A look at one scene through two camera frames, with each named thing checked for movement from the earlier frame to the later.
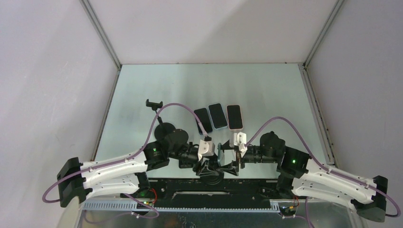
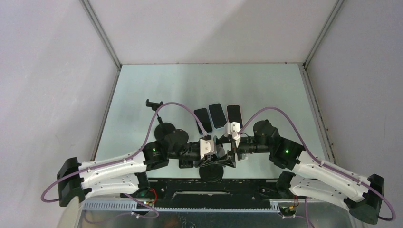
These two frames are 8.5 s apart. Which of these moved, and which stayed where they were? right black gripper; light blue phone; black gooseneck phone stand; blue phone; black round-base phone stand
Moved: right black gripper
Stayed: black round-base phone stand; black gooseneck phone stand; light blue phone; blue phone
